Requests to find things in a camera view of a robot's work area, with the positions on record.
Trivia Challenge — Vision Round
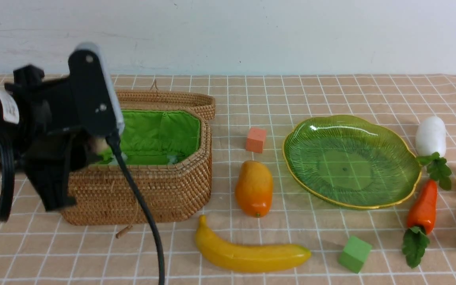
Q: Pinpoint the yellow toy banana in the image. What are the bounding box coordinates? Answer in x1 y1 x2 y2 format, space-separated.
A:
195 215 312 274

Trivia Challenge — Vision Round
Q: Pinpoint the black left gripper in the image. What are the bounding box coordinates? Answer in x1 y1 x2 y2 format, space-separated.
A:
5 65 105 212

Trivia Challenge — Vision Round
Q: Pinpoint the orange toy carrot with leaves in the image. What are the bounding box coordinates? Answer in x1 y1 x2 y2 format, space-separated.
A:
401 180 438 268

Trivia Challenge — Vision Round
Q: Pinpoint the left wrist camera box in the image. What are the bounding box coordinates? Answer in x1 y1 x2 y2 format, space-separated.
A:
68 42 125 137

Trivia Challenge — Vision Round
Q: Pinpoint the woven wicker basket green lining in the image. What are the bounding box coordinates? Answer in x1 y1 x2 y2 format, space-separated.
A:
60 108 213 226

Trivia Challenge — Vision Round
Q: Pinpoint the orange foam cube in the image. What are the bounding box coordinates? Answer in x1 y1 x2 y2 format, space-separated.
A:
245 127 267 154

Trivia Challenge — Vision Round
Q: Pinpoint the white toy radish with leaves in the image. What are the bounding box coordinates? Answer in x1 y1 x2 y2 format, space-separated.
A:
415 116 452 191

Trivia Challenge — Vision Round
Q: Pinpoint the green foam cube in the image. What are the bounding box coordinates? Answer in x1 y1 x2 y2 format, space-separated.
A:
337 236 372 274

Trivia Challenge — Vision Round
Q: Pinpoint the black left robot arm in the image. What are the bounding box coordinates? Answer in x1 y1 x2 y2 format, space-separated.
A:
0 65 110 222

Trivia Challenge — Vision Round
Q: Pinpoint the orange yellow toy mango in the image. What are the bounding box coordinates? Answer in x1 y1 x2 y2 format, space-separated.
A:
234 160 274 218

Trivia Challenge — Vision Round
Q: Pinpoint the black left camera cable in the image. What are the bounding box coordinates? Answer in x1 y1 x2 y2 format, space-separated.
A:
106 135 166 285

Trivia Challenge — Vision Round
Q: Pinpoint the green glass leaf plate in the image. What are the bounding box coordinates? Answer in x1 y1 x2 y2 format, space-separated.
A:
282 115 422 210

